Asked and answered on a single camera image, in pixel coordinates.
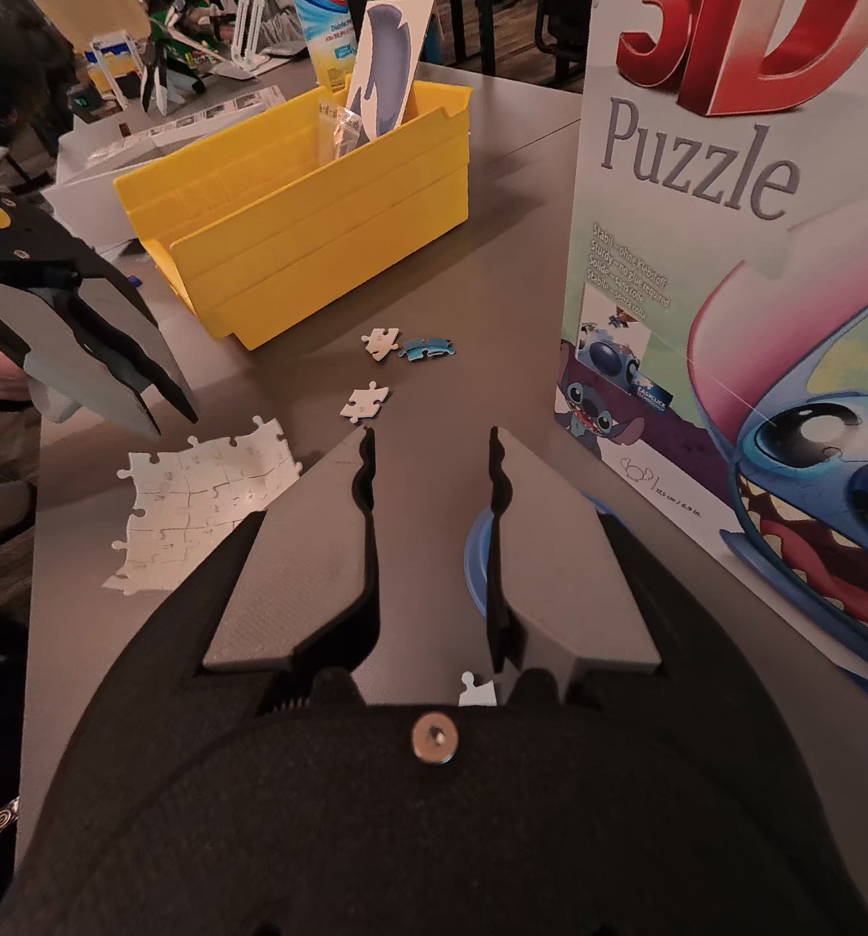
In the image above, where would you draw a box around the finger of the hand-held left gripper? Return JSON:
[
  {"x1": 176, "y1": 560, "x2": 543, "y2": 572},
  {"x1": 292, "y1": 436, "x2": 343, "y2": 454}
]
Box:
[
  {"x1": 0, "y1": 281, "x2": 163, "y2": 438},
  {"x1": 67, "y1": 274, "x2": 201, "y2": 425}
]

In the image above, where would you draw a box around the white cardboard box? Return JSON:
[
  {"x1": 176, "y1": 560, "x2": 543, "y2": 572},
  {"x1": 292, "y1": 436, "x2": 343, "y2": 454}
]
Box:
[{"x1": 42, "y1": 84, "x2": 286, "y2": 242}]

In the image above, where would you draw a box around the wipes canister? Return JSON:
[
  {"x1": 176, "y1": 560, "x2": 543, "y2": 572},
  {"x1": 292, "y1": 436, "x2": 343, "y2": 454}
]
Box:
[{"x1": 293, "y1": 0, "x2": 367, "y2": 92}]

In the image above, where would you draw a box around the blue white printed card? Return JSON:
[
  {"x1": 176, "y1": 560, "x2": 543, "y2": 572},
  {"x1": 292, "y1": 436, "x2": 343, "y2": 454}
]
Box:
[{"x1": 345, "y1": 0, "x2": 435, "y2": 137}]

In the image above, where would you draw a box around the white assembled puzzle ball section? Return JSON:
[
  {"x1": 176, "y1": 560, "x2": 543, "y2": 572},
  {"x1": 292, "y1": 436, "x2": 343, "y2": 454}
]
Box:
[{"x1": 102, "y1": 417, "x2": 305, "y2": 595}]

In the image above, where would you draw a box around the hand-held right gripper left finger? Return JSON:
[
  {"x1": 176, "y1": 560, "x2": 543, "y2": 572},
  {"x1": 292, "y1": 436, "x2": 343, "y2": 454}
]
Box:
[{"x1": 200, "y1": 426, "x2": 382, "y2": 677}]

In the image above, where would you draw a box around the blue round plastic stand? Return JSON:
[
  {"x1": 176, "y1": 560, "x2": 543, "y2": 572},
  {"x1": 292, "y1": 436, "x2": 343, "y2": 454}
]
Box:
[{"x1": 463, "y1": 490, "x2": 632, "y2": 617}]

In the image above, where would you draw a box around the printed cardboard puzzle box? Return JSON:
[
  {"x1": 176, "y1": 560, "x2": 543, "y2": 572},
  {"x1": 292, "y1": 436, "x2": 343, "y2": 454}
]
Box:
[{"x1": 554, "y1": 0, "x2": 868, "y2": 725}]

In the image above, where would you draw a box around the clear plastic bag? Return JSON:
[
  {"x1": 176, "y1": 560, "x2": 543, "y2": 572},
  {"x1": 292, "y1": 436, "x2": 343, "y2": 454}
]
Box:
[{"x1": 319, "y1": 95, "x2": 367, "y2": 163}]

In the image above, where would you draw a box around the yellow plastic bin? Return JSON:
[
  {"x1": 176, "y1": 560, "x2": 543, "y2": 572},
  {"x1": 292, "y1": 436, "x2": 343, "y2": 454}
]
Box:
[{"x1": 114, "y1": 79, "x2": 473, "y2": 351}]

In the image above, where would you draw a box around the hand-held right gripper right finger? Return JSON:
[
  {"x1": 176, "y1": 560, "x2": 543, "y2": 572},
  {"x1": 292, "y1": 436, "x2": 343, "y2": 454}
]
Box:
[{"x1": 486, "y1": 426, "x2": 663, "y2": 692}]

